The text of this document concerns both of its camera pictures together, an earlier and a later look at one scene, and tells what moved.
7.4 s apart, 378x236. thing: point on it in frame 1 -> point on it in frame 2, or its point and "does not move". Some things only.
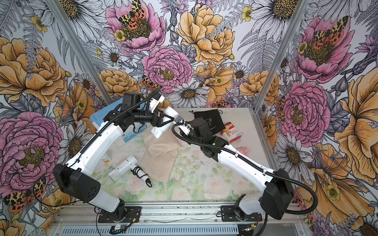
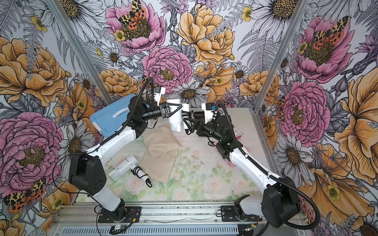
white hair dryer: (158, 131) -> (175, 119)
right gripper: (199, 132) -> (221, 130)
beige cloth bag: (167, 143) does not move
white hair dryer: (130, 164) does not move
